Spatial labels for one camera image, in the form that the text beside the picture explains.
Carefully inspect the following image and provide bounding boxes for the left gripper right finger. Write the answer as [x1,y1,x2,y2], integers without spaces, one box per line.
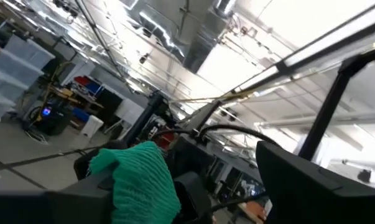
[255,141,375,224]

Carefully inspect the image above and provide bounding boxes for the black computer with blue screen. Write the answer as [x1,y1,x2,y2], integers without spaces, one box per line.
[34,104,72,137]

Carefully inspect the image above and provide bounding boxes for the teal green elastic bandage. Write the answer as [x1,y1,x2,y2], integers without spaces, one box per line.
[89,141,182,224]

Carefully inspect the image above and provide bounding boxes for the white waste bin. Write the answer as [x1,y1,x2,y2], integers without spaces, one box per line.
[80,114,104,138]

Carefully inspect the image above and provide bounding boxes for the clear stacked plastic drawers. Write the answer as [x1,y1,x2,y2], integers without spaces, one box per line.
[0,34,56,124]

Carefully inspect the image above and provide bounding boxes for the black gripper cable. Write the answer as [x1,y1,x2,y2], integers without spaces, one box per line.
[152,124,281,147]

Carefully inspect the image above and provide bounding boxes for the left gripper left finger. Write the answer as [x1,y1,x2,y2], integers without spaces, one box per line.
[0,170,117,224]

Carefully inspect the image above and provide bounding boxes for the red storage bins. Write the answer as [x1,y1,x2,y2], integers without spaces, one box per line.
[73,76,104,95]

